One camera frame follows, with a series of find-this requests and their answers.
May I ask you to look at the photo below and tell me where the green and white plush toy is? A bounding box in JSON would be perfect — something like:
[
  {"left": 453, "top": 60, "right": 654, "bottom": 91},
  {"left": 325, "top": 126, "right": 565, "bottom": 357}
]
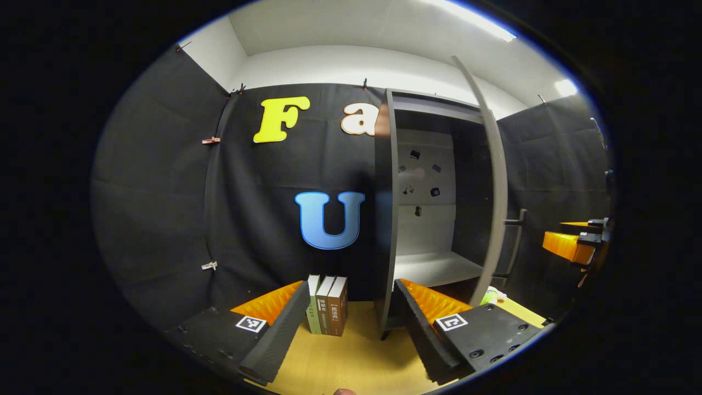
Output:
[{"left": 480, "top": 287, "right": 508, "bottom": 307}]

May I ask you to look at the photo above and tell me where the black backdrop cloth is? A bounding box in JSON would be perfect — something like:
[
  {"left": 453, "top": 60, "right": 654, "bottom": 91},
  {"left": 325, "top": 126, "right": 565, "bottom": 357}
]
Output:
[{"left": 90, "top": 47, "right": 614, "bottom": 341}]

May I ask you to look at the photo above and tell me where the white cabinet shelf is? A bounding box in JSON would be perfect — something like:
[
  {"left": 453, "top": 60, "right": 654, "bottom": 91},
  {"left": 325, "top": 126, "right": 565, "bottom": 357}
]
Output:
[{"left": 394, "top": 251, "right": 484, "bottom": 287}]

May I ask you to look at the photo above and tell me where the brown book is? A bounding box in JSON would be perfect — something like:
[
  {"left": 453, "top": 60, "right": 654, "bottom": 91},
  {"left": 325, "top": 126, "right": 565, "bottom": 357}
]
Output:
[
  {"left": 316, "top": 275, "right": 336, "bottom": 336},
  {"left": 328, "top": 276, "right": 349, "bottom": 337}
]

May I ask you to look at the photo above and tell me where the green book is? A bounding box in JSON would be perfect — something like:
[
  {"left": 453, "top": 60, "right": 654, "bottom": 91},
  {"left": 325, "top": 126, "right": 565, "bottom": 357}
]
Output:
[{"left": 307, "top": 274, "right": 322, "bottom": 335}]

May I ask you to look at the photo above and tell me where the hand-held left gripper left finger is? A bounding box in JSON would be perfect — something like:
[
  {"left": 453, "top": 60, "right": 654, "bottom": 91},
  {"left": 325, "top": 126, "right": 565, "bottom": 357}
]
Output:
[{"left": 165, "top": 280, "right": 312, "bottom": 386}]

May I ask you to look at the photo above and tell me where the black door handle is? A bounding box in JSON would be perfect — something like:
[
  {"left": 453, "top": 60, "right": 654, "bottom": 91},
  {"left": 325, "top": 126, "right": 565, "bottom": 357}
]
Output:
[{"left": 492, "top": 208, "right": 528, "bottom": 280}]

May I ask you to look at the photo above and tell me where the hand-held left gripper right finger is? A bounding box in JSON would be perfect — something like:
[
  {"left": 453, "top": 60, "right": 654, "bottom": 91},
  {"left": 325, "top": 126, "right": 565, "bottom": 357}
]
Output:
[{"left": 394, "top": 278, "right": 546, "bottom": 386}]

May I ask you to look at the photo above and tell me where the beige cabinet door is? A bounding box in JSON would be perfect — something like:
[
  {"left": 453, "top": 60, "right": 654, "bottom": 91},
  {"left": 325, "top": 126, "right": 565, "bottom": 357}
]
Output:
[{"left": 452, "top": 55, "right": 509, "bottom": 307}]

